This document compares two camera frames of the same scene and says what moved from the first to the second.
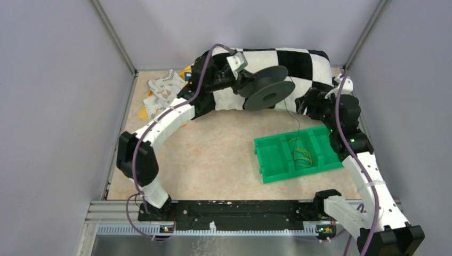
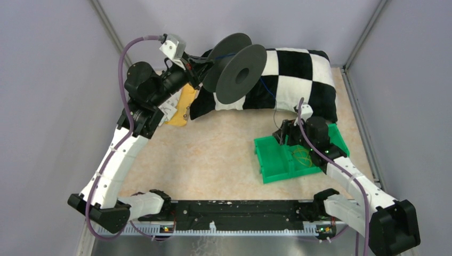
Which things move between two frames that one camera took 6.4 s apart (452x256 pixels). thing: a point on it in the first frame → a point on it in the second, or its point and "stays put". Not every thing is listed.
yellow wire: [302, 156] stays put
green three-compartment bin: [309, 150] stays put
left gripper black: [243, 78] → [198, 66]
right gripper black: [314, 96] → [287, 128]
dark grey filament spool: [268, 87] → [237, 65]
